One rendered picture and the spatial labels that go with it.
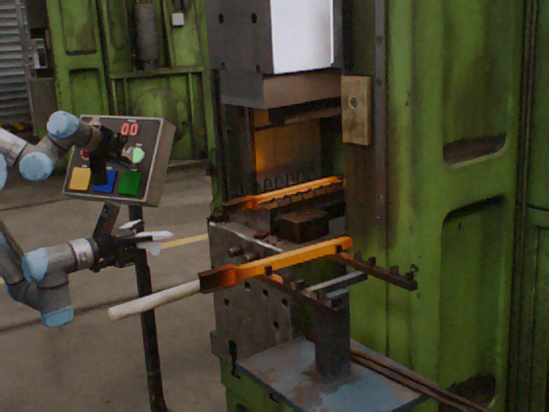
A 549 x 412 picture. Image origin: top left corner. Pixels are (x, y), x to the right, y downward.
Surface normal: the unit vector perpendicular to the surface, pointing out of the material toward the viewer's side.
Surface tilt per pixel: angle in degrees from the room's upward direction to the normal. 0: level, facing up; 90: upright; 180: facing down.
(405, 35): 90
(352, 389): 0
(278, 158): 90
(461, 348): 90
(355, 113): 90
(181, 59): 79
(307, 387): 0
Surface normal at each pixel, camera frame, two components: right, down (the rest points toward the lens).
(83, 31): 0.37, 0.23
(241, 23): -0.78, 0.22
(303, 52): 0.62, 0.20
